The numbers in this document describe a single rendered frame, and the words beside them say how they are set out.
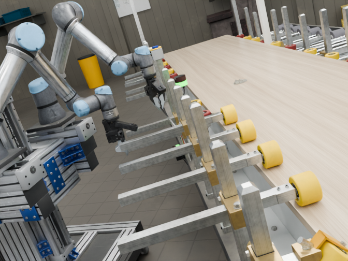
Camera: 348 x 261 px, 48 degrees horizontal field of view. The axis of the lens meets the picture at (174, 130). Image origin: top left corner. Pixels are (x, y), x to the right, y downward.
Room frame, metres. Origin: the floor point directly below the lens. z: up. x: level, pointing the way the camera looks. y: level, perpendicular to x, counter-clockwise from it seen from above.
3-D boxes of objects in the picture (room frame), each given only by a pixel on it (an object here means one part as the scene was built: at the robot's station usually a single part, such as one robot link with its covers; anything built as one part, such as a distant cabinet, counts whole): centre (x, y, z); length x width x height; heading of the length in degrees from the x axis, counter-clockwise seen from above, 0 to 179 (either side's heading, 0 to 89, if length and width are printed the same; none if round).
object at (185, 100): (1.40, -0.07, 0.89); 0.03 x 0.03 x 0.48; 2
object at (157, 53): (2.41, -0.04, 1.18); 0.07 x 0.07 x 0.08; 2
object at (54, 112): (2.13, 0.62, 1.09); 0.15 x 0.15 x 0.10
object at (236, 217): (0.88, -0.09, 0.95); 0.13 x 0.06 x 0.05; 2
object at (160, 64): (2.41, -0.04, 0.93); 0.05 x 0.04 x 0.45; 2
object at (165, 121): (2.11, 0.04, 0.84); 0.43 x 0.03 x 0.04; 92
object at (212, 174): (1.13, -0.08, 0.95); 0.13 x 0.06 x 0.05; 2
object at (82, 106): (1.81, 0.37, 1.12); 0.11 x 0.11 x 0.08; 31
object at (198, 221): (0.86, -0.03, 0.95); 0.50 x 0.04 x 0.04; 92
